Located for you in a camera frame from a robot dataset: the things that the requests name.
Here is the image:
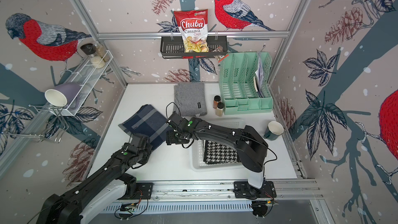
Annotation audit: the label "navy plaid scarf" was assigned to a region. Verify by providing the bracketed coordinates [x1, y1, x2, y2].
[118, 104, 172, 150]

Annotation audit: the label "black white houndstooth scarf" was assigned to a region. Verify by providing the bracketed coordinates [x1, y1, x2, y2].
[203, 141, 240, 165]

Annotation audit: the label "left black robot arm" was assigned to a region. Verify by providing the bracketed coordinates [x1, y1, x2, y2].
[36, 134, 153, 224]

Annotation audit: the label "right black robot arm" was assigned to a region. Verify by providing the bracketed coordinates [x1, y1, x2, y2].
[166, 113, 268, 189]

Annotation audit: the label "grey folded scarf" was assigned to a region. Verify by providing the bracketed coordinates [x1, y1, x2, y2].
[174, 82, 207, 117]

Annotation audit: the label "beige spice bottle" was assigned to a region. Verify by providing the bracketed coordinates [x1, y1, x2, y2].
[216, 102, 224, 117]

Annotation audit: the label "brown spice bottle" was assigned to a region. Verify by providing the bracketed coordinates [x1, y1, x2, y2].
[213, 95, 221, 109]

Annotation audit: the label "green plastic file organizer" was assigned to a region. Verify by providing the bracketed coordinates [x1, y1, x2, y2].
[219, 52, 273, 115]

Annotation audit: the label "papers in organizer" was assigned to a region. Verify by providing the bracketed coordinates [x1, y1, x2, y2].
[254, 52, 264, 97]

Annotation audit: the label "dark green mug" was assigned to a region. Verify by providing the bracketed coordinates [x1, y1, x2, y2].
[263, 121, 284, 141]

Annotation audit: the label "purple white cup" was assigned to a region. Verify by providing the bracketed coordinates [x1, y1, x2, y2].
[45, 83, 81, 107]

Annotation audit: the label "red Chuba chips bag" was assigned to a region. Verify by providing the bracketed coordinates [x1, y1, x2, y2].
[174, 9, 209, 53]

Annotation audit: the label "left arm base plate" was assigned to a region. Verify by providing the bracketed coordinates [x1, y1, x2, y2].
[121, 182, 154, 200]

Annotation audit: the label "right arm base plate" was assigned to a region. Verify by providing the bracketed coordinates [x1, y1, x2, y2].
[233, 180, 277, 200]

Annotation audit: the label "black wire wall shelf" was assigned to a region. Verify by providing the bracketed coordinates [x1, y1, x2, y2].
[160, 35, 228, 59]

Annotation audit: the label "wire cup holder rack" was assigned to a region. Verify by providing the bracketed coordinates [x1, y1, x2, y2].
[1, 104, 70, 143]

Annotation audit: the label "white wire wall shelf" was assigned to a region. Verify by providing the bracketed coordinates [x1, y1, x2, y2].
[47, 50, 114, 116]

